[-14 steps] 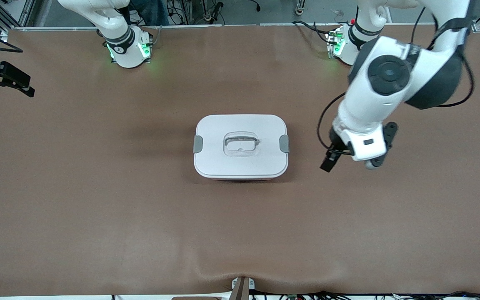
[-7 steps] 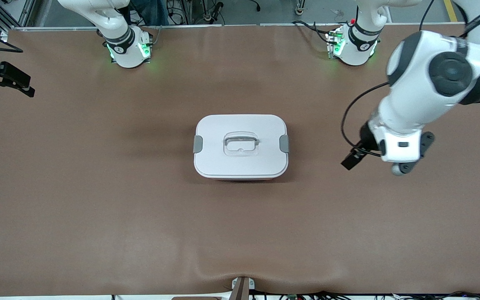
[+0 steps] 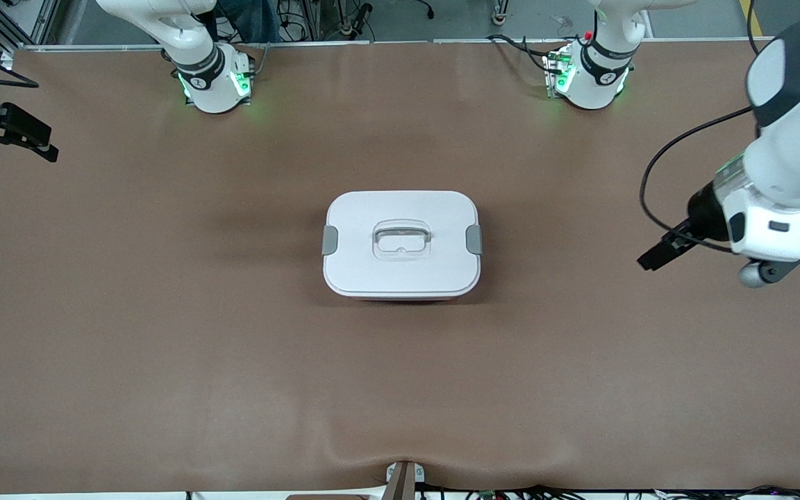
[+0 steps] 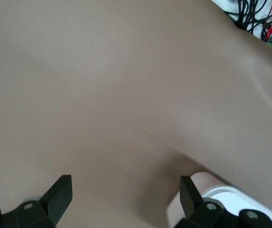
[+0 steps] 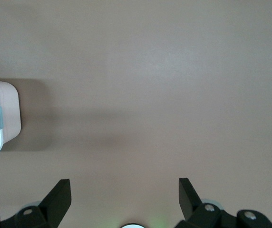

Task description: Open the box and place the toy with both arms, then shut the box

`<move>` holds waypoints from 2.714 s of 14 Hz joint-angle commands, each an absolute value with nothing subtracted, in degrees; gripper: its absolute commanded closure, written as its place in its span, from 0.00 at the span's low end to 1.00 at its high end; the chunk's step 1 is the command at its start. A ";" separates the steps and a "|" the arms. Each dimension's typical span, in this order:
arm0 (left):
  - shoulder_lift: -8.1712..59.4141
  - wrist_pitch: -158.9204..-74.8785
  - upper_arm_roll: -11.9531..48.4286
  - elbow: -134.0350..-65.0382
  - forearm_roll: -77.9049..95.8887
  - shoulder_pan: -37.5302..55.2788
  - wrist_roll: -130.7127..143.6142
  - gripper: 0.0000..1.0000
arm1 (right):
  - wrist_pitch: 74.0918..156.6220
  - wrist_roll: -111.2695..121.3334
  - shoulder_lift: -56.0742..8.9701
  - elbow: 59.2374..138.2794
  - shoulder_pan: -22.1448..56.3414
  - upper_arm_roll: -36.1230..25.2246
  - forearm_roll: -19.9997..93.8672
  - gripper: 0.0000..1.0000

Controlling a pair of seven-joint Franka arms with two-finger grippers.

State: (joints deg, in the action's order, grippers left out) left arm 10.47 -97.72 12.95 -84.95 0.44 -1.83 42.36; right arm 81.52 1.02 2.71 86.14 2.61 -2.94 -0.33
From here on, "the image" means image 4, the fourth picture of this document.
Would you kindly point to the white box lid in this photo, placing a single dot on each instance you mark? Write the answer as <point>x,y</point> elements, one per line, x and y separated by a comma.
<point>245,199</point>

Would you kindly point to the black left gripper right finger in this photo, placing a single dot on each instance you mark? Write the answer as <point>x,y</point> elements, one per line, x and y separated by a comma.
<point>190,199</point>

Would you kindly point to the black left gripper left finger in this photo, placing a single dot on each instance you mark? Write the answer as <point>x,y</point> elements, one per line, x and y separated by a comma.
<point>55,197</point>

